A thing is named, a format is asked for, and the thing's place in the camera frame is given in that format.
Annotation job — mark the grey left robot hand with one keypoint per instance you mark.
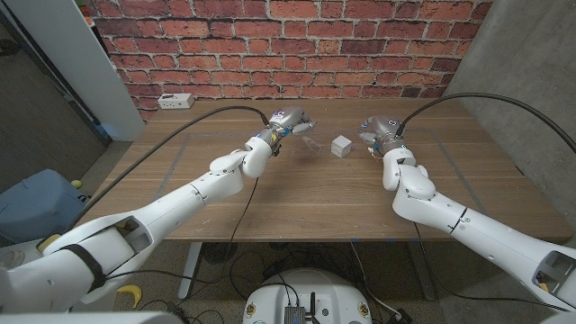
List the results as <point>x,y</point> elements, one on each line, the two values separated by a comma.
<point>288,121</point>

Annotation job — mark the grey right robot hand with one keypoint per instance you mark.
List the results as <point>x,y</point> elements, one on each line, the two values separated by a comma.
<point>384,132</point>

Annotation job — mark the clear cellophane sheet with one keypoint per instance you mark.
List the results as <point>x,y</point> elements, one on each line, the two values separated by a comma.
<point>312,144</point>

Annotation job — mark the small white box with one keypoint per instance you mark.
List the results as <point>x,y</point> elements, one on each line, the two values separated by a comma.
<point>341,146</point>

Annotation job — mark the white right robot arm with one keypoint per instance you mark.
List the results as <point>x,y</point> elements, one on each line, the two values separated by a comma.
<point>450,216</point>

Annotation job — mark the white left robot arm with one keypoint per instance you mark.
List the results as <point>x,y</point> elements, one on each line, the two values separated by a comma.
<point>193,193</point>

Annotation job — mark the small grey electronics box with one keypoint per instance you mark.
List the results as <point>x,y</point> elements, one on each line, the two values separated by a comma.
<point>294,315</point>

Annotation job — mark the red brick printed backdrop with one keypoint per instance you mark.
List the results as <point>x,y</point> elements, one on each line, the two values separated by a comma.
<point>288,45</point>

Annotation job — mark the white power strip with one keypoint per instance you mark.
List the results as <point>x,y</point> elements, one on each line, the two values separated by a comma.
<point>175,101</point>

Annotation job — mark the grey table leg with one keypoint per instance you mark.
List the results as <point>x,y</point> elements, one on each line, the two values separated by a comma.
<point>423,270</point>

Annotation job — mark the black round floor fan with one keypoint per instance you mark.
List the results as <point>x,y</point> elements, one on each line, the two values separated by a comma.
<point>218,253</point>

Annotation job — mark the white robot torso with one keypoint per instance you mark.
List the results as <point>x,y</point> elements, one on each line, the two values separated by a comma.
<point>324,288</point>

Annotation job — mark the white table leg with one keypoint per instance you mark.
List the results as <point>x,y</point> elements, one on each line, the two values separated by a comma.
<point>189,270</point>

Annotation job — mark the black power adapter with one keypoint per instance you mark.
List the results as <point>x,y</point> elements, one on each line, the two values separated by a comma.
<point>402,316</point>

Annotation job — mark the black antenna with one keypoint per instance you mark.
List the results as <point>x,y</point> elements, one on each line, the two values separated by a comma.
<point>312,306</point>

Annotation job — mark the yellow-green ball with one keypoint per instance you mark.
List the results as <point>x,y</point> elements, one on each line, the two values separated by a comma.
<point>76,184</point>

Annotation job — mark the white partition panel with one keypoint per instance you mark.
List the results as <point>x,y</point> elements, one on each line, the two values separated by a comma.
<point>76,58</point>

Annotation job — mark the black object with yellow pads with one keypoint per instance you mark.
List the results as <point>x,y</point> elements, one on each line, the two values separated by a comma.
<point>47,242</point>

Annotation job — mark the black metal door frame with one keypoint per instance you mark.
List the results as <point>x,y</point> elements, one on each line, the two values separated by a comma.
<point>58,82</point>

